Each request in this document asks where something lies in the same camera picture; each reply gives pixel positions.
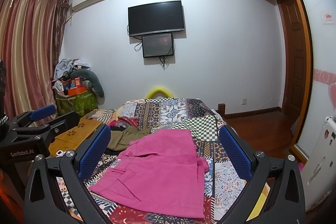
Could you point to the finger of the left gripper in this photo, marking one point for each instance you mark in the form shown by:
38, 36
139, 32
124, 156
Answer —
42, 112
21, 130

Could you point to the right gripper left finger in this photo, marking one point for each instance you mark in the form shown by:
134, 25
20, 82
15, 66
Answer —
44, 202

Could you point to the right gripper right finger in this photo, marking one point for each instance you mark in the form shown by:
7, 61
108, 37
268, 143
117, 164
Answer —
285, 202

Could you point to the pink pants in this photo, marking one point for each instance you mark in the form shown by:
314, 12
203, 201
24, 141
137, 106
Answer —
159, 173

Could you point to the green storage bag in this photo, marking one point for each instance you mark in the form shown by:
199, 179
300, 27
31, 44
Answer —
82, 103

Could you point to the white appliance with stickers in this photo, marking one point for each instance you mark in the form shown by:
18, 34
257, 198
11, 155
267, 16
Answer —
318, 174

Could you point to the patchwork bed quilt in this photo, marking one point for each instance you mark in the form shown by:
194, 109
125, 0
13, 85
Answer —
222, 184

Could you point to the orange box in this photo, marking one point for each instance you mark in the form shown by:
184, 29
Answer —
77, 90

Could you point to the olive green folded pants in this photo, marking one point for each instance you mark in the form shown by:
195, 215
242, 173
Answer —
120, 140

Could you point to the black folded garment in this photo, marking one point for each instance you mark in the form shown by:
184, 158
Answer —
117, 128

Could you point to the red patterned garment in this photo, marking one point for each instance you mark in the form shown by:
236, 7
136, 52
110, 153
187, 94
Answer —
124, 122

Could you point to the grey plush pillow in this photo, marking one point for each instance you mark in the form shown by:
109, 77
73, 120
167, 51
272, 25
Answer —
91, 79

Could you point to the striped pink gold curtain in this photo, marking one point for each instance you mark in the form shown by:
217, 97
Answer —
31, 39

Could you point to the wooden door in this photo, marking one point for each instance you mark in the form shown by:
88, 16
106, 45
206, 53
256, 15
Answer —
295, 49

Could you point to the wall power outlet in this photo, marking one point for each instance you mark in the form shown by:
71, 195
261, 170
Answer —
244, 101

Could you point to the wooden bed post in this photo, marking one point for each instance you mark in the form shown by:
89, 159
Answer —
221, 109

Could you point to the small wall monitor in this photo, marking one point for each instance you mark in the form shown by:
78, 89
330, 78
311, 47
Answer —
158, 45

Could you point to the large wall television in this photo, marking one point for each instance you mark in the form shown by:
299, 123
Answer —
155, 18

